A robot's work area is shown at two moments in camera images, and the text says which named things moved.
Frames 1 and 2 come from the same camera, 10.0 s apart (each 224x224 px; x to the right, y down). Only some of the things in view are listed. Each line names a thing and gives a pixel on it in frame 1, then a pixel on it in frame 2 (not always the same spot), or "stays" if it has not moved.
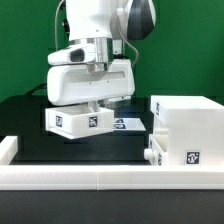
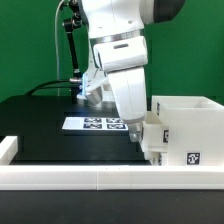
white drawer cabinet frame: (194, 126) stays
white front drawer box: (156, 153) stays
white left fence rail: (8, 149) stays
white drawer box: (73, 122) to (155, 133)
